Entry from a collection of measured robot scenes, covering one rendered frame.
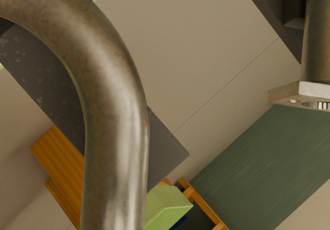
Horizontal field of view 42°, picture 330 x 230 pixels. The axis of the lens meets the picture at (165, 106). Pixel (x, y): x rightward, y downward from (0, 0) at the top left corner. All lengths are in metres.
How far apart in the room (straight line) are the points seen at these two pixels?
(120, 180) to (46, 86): 0.08
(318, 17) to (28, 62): 0.16
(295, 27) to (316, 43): 0.05
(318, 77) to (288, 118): 6.17
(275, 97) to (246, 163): 6.03
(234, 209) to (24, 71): 6.02
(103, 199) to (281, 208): 6.04
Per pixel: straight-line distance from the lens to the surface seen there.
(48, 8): 0.20
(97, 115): 0.19
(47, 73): 0.25
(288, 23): 0.30
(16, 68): 0.25
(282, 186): 6.25
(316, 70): 0.25
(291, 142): 6.35
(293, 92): 0.24
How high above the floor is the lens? 1.21
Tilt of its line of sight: 20 degrees down
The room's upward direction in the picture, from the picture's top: 137 degrees clockwise
